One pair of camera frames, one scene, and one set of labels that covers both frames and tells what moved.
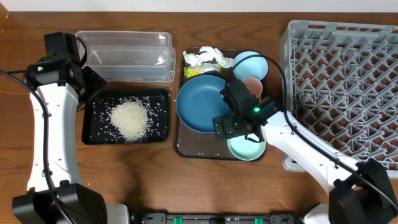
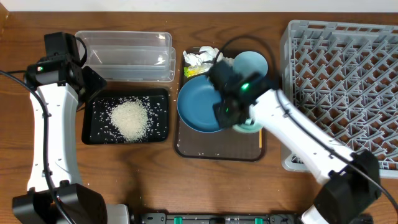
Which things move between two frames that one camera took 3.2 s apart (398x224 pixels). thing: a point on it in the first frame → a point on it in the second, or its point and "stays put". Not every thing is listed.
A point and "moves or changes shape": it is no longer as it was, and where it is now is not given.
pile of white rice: x=131 y=119 stays put
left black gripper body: x=92 y=85 stays put
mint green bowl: x=245 y=149 moves or changes shape
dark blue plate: x=199 y=101 stays put
